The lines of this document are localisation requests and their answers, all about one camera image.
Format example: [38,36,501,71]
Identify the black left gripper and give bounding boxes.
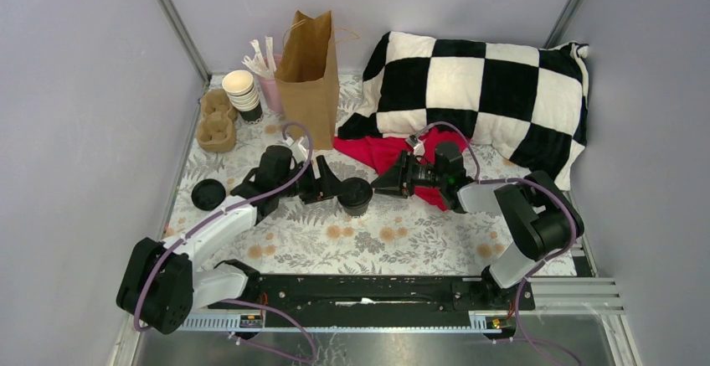
[275,155,349,204]

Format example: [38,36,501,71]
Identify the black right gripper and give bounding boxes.
[370,149,446,199]

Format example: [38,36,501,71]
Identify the black plastic cup lid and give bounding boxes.
[343,177,373,197]

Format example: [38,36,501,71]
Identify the black paper coffee cup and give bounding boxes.
[337,195,372,218]

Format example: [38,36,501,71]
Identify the brown paper bag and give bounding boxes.
[275,10,340,150]

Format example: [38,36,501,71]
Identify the cardboard cup carrier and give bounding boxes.
[196,89,238,153]

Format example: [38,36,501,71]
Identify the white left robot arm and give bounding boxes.
[116,146,345,334]

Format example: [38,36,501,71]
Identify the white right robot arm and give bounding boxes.
[371,142,584,309]

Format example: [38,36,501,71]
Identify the red cloth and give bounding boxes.
[334,127,466,211]

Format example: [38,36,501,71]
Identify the pink cup holder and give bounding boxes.
[258,54,284,113]

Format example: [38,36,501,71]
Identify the stack of black lids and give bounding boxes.
[191,178,227,211]

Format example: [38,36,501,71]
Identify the stack of paper cups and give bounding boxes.
[221,70,263,124]

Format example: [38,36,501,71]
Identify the checkered black white pillow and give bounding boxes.
[337,31,590,191]

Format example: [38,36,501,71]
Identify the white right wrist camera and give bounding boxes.
[405,134,426,157]

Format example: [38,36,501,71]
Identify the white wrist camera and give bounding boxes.
[405,134,426,157]
[285,137,310,162]

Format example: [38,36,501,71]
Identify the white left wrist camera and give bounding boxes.
[285,137,310,162]

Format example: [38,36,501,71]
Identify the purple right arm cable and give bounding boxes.
[413,121,584,366]

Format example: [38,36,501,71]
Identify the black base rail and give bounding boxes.
[210,274,536,330]

